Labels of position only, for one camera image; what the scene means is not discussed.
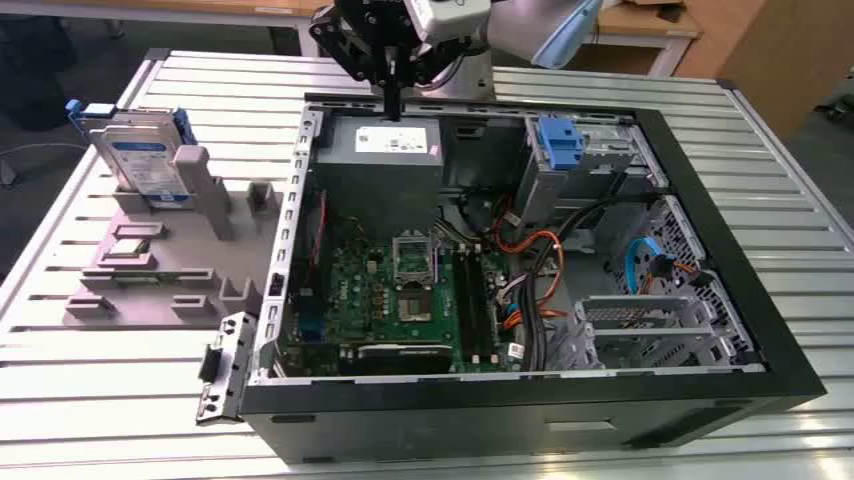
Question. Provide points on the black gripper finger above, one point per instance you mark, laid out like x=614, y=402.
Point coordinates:
x=415, y=67
x=340, y=45

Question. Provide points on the hard disk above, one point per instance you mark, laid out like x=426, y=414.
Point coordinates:
x=143, y=170

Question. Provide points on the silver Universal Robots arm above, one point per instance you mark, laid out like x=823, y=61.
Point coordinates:
x=476, y=75

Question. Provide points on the metal disk bay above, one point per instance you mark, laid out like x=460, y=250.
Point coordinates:
x=640, y=332

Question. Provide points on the grey power supply unit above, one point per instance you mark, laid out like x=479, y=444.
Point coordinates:
x=374, y=190

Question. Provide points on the blue plastic drive latch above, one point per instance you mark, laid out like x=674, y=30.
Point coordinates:
x=556, y=145

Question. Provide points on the metal optical drive cage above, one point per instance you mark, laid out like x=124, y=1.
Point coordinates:
x=547, y=195

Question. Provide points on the CPU socket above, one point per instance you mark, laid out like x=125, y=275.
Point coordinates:
x=414, y=260

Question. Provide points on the thin metal locking lever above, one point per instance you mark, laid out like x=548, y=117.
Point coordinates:
x=435, y=262

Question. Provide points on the grey parts rack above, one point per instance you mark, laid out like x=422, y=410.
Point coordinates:
x=187, y=250

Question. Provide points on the black RAM slot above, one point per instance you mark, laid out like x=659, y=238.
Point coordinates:
x=484, y=300
x=467, y=300

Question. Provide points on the green motherboard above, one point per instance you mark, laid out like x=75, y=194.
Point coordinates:
x=360, y=300

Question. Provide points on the silver CPU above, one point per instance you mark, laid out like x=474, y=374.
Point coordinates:
x=127, y=246

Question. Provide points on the green RAM stick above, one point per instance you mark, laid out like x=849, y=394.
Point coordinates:
x=143, y=276

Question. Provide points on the brown wooden cabinet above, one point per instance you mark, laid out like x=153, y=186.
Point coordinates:
x=787, y=60

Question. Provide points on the black graphics card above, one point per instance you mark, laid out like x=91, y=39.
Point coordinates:
x=400, y=357

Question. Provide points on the dark chair base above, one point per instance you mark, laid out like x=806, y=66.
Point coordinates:
x=841, y=107

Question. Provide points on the black open PC case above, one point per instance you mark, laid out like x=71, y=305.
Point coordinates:
x=467, y=425

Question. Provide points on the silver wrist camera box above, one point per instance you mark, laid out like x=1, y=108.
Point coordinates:
x=447, y=22

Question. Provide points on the wooden desk with white frame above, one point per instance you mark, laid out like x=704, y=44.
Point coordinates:
x=650, y=25

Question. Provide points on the hinged metal case bracket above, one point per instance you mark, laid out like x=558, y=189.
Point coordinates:
x=229, y=350

